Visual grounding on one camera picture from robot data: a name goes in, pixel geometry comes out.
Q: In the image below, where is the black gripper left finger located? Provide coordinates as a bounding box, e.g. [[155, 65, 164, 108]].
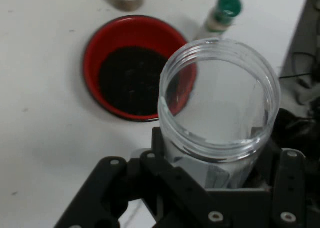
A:
[[53, 126, 226, 228]]

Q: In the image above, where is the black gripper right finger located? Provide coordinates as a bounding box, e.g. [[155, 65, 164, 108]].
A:
[[271, 147, 308, 228]]

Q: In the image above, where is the black floor cable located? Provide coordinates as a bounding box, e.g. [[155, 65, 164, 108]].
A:
[[279, 51, 320, 80]]

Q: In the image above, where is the clear plastic jar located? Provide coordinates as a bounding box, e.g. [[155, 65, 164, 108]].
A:
[[157, 37, 281, 189]]

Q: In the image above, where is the spice bottle with green cap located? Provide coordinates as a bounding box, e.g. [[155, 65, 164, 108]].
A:
[[196, 0, 244, 42]]

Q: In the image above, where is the red bowl with dark grains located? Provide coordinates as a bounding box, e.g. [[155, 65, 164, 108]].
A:
[[82, 15, 198, 123]]

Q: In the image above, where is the black bag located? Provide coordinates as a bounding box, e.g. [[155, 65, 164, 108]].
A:
[[273, 107, 320, 176]]

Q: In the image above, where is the nut jar with white lid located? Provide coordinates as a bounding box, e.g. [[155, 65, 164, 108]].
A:
[[107, 0, 146, 13]]

